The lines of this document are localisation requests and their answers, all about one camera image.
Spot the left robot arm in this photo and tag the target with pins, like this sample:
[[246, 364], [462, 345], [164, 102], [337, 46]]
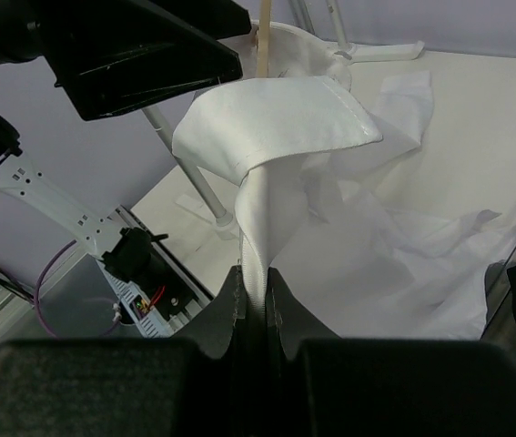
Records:
[[18, 176]]

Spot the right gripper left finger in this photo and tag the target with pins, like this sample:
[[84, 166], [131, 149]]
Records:
[[118, 387]]

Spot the white cable duct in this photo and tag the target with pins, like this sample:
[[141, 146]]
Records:
[[150, 324]]

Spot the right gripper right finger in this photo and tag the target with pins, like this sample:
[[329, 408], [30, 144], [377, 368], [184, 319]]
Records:
[[325, 385]]

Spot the white shirt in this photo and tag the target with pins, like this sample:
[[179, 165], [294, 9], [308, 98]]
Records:
[[295, 142]]

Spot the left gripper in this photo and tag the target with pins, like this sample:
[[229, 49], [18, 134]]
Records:
[[19, 21]]

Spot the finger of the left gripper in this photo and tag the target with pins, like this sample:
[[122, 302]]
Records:
[[141, 23], [103, 80]]

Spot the clear plastic bin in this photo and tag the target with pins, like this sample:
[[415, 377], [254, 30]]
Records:
[[500, 326]]

